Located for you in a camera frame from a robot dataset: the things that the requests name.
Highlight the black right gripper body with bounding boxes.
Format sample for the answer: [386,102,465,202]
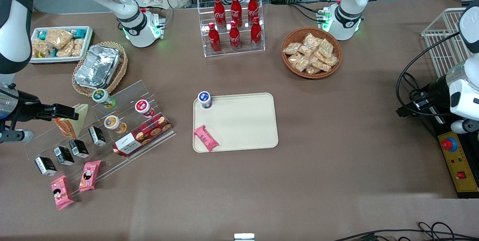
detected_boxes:
[14,91,57,122]

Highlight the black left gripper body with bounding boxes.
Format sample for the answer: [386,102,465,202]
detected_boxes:
[424,75,452,118]

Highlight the triangular sandwich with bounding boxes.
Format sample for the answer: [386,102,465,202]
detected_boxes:
[54,103,89,140]

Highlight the beige plastic tray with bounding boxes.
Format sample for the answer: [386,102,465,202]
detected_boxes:
[192,92,280,153]

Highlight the small black box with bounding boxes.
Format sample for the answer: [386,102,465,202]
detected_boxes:
[69,139,90,159]
[34,156,58,177]
[54,146,75,167]
[88,126,107,147]

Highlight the green lid yogurt cup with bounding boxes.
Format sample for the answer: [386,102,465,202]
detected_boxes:
[92,88,117,109]

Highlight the orange lid yogurt cup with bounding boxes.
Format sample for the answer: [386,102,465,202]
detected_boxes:
[104,115,128,134]

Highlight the silver foil container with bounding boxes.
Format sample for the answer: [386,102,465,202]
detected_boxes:
[74,45,121,89]

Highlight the clear rice cracker pack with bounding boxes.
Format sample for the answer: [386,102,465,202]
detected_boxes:
[72,38,85,57]
[45,28,74,49]
[31,39,51,58]
[56,43,74,58]

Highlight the pink cartoon print snack pack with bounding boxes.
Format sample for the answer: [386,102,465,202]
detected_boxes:
[51,175,74,211]
[79,160,102,192]

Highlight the light flat wicker basket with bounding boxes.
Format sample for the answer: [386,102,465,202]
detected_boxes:
[71,41,129,97]

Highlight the yellow emergency stop control box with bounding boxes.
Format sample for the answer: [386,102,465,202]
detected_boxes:
[427,116,479,199]

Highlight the white plastic bin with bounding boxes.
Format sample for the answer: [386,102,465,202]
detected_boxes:
[29,26,94,64]

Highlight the red lid yogurt cup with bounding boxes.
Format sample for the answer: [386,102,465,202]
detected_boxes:
[135,99,156,118]

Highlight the red cookie box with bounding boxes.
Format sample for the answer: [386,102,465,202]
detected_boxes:
[112,113,173,157]

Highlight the clear acrylic stepped shelf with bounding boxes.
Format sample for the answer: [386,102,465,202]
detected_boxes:
[24,80,177,197]

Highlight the blue lid yogurt cup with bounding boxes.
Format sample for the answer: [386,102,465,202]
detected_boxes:
[198,91,213,110]

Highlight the pink wrapped snack bar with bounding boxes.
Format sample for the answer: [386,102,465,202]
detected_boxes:
[193,125,220,153]

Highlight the brown round wicker basket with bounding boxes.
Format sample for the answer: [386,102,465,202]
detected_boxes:
[281,27,343,80]

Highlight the red cola bottle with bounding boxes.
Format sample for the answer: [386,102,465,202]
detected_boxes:
[208,22,222,54]
[247,0,260,25]
[230,0,243,28]
[250,16,263,49]
[213,0,226,29]
[229,20,241,51]

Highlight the clear acrylic bottle rack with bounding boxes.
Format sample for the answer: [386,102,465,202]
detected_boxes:
[197,0,266,58]

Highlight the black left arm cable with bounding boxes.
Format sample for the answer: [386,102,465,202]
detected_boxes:
[396,31,461,117]

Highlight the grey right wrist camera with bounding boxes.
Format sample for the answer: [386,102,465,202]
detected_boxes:
[0,129,35,144]

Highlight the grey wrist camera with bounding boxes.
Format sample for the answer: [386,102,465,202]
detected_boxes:
[451,119,479,135]
[0,129,35,144]

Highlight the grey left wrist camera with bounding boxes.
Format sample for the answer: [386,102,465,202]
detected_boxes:
[451,119,479,135]

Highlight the white wire basket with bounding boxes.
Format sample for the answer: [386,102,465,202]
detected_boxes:
[421,7,473,79]

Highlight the black table edge cables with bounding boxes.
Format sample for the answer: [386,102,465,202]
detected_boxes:
[332,221,479,241]

